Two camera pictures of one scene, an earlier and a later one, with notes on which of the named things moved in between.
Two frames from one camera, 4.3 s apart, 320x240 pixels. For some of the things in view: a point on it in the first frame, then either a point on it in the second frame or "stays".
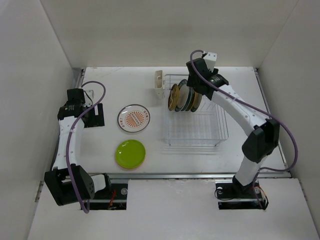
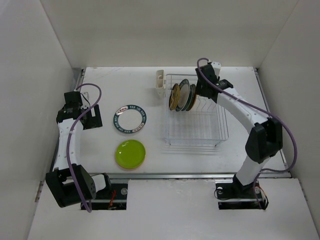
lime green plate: x=130 y=154 stays
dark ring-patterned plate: x=196 y=102 → x=116 y=116
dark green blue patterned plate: x=191 y=100 stays
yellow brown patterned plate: x=173 y=97 stays
